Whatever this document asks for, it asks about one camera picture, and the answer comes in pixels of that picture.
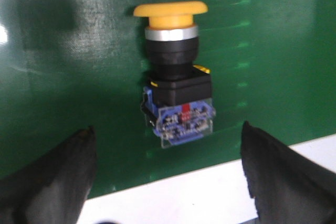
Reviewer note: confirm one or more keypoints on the yellow mushroom push button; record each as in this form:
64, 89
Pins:
177, 101

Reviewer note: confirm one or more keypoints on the green conveyor belt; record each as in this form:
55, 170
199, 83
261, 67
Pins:
69, 64

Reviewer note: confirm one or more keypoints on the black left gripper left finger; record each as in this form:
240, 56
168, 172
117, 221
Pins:
54, 187

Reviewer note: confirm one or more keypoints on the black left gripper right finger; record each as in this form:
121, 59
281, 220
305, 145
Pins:
285, 186

